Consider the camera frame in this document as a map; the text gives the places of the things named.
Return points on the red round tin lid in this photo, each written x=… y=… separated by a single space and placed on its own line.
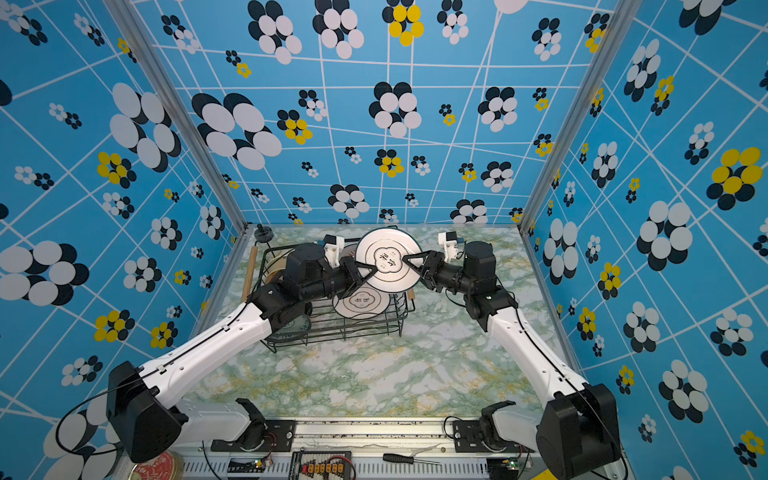
x=167 y=466

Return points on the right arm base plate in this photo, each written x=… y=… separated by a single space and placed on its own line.
x=467 y=437

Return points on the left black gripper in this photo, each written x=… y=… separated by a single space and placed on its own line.
x=351 y=268

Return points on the grey-green small plate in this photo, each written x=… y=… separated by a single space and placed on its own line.
x=297 y=328

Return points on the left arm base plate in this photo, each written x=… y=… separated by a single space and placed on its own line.
x=275 y=435

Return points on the clear jar black lid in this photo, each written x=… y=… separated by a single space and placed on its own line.
x=263 y=234

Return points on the yellow paper sheet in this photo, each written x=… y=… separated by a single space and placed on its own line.
x=549 y=471

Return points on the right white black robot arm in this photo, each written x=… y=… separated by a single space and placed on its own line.
x=579 y=430

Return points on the black wire dish rack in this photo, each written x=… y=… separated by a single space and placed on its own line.
x=268 y=308

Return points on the small green circuit board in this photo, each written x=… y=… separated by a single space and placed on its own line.
x=242 y=466

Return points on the black screwdriver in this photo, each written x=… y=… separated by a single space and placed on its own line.
x=404 y=459

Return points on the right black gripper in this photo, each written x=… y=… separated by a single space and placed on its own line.
x=435 y=266

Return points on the black terminal power board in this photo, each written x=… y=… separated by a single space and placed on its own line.
x=322 y=465

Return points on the white plate teal flower emblem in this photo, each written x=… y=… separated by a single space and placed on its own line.
x=384 y=247

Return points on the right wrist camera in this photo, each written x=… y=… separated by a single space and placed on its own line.
x=450 y=243

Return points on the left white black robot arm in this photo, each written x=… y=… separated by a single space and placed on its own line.
x=145 y=404

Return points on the cream small plate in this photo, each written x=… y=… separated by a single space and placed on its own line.
x=274 y=273

